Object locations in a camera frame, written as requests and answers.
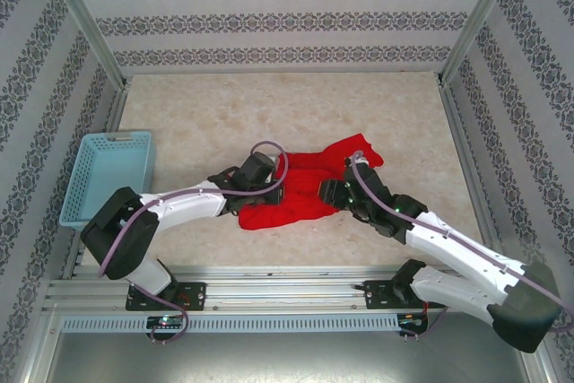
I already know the grey metal sheet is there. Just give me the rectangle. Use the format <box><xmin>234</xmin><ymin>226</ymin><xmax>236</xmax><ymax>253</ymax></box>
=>
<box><xmin>44</xmin><ymin>331</ymin><xmax>539</xmax><ymax>383</ymax></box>

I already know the aluminium rail beam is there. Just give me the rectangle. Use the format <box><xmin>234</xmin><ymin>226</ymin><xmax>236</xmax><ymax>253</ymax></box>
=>
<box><xmin>42</xmin><ymin>265</ymin><xmax>535</xmax><ymax>315</ymax></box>

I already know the small circuit board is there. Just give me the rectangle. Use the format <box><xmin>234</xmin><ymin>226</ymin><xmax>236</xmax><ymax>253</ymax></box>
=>
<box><xmin>143</xmin><ymin>314</ymin><xmax>188</xmax><ymax>343</ymax></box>
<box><xmin>397</xmin><ymin>312</ymin><xmax>431</xmax><ymax>340</ymax></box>

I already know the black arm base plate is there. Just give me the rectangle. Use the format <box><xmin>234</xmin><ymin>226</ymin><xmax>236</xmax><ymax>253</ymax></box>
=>
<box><xmin>125</xmin><ymin>282</ymin><xmax>207</xmax><ymax>312</ymax></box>
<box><xmin>363</xmin><ymin>279</ymin><xmax>448</xmax><ymax>311</ymax></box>

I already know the aluminium side rail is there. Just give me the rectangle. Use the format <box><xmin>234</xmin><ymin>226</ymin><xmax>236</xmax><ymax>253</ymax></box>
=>
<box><xmin>437</xmin><ymin>82</ymin><xmax>512</xmax><ymax>276</ymax></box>
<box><xmin>60</xmin><ymin>84</ymin><xmax>134</xmax><ymax>281</ymax></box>

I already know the light blue plastic basket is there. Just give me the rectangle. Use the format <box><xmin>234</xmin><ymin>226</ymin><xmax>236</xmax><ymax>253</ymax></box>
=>
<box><xmin>58</xmin><ymin>130</ymin><xmax>157</xmax><ymax>228</ymax></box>

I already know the grey slotted cable duct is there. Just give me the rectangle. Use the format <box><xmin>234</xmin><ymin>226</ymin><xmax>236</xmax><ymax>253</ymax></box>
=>
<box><xmin>60</xmin><ymin>314</ymin><xmax>400</xmax><ymax>334</ymax></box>

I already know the red t-shirt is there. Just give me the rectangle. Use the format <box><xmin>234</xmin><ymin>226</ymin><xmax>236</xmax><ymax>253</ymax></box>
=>
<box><xmin>236</xmin><ymin>132</ymin><xmax>386</xmax><ymax>232</ymax></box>

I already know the aluminium frame post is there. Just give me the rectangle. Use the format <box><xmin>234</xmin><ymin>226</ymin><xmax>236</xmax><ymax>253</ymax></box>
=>
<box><xmin>439</xmin><ymin>0</ymin><xmax>526</xmax><ymax>88</ymax></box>
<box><xmin>35</xmin><ymin>0</ymin><xmax>131</xmax><ymax>91</ymax></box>

